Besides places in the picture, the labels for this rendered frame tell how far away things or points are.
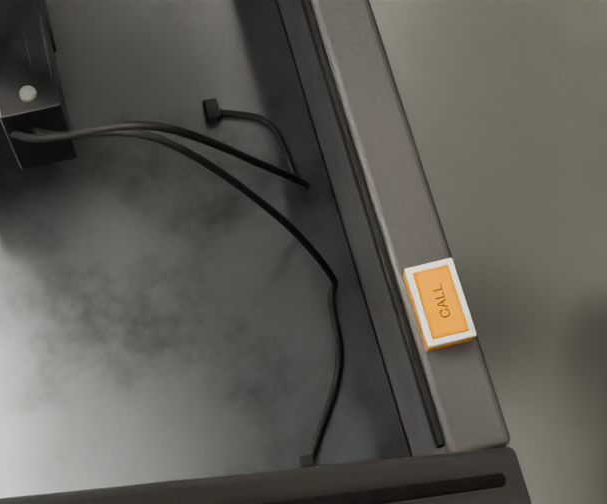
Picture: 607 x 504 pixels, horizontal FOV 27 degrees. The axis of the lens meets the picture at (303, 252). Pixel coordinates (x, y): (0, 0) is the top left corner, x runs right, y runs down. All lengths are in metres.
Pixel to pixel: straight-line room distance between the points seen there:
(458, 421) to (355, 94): 0.22
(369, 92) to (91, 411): 0.28
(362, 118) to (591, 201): 1.09
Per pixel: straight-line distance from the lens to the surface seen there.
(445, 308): 0.75
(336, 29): 0.83
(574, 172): 1.87
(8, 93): 0.78
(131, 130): 0.71
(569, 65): 1.95
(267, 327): 0.87
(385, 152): 0.79
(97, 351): 0.87
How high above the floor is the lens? 1.67
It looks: 70 degrees down
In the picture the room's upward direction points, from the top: 7 degrees clockwise
